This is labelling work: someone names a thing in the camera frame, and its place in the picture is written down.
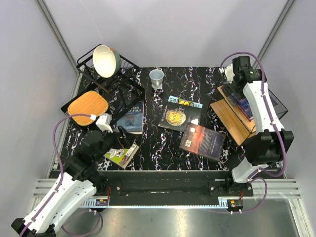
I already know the blue 1984 book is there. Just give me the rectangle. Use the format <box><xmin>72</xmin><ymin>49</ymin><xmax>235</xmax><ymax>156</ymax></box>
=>
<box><xmin>116</xmin><ymin>100</ymin><xmax>144</xmax><ymax>134</ymax></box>

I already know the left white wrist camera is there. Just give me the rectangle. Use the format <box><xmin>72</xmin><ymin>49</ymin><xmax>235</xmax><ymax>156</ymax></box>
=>
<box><xmin>89</xmin><ymin>113</ymin><xmax>113</xmax><ymax>133</ymax></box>

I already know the woven orange mat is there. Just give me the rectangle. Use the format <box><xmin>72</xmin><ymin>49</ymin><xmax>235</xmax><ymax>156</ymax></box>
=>
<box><xmin>67</xmin><ymin>91</ymin><xmax>109</xmax><ymax>126</ymax></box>

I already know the black moon and sixpence book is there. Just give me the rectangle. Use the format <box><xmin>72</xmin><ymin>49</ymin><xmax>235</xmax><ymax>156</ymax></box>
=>
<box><xmin>158</xmin><ymin>102</ymin><xmax>202</xmax><ymax>132</ymax></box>

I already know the wooden wire shelf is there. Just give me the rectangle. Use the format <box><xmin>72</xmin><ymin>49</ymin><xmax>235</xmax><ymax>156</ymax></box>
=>
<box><xmin>210</xmin><ymin>80</ymin><xmax>286</xmax><ymax>146</ymax></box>

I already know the dark tale of cities book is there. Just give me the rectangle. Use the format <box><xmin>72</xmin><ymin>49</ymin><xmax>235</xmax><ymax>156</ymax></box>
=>
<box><xmin>179</xmin><ymin>123</ymin><xmax>226</xmax><ymax>161</ymax></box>

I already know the dark blue galaxy book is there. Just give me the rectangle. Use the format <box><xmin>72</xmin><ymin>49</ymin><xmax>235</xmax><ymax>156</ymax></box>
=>
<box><xmin>221</xmin><ymin>85</ymin><xmax>253</xmax><ymax>121</ymax></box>

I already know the white green bowl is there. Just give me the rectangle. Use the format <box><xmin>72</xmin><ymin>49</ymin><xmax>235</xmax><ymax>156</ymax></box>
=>
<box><xmin>92</xmin><ymin>45</ymin><xmax>121</xmax><ymax>78</ymax></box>

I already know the purple cable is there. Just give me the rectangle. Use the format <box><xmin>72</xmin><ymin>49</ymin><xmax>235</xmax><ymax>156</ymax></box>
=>
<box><xmin>204</xmin><ymin>51</ymin><xmax>288</xmax><ymax>214</ymax></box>
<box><xmin>18</xmin><ymin>113</ymin><xmax>103</xmax><ymax>237</ymax></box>

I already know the black wire dish rack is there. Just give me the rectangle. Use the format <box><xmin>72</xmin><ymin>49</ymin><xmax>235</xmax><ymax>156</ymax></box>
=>
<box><xmin>61</xmin><ymin>44</ymin><xmax>145</xmax><ymax>125</ymax></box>

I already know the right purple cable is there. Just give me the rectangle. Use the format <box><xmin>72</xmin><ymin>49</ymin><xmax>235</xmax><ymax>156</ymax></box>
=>
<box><xmin>204</xmin><ymin>51</ymin><xmax>288</xmax><ymax>214</ymax></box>

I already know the grey mug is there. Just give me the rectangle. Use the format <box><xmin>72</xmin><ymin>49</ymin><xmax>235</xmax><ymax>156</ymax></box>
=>
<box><xmin>149</xmin><ymin>69</ymin><xmax>164</xmax><ymax>89</ymax></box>

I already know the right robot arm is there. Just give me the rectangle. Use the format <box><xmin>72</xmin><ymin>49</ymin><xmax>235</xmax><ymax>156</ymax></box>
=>
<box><xmin>220</xmin><ymin>51</ymin><xmax>294</xmax><ymax>196</ymax></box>

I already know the light blue treehouse book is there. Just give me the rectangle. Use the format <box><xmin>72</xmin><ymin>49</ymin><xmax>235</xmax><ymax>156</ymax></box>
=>
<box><xmin>168</xmin><ymin>96</ymin><xmax>203</xmax><ymax>109</ymax></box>

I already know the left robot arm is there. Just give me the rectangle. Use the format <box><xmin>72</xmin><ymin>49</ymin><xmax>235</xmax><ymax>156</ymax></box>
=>
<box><xmin>11</xmin><ymin>126</ymin><xmax>136</xmax><ymax>237</ymax></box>

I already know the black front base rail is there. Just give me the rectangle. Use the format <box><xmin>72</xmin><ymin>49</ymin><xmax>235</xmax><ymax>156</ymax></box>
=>
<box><xmin>102</xmin><ymin>170</ymin><xmax>253</xmax><ymax>208</ymax></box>

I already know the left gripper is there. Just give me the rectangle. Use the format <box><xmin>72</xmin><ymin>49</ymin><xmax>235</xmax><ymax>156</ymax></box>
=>
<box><xmin>93</xmin><ymin>125</ymin><xmax>137</xmax><ymax>161</ymax></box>

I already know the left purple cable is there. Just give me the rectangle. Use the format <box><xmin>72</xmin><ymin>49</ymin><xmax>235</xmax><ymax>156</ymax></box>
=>
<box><xmin>18</xmin><ymin>113</ymin><xmax>103</xmax><ymax>237</ymax></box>

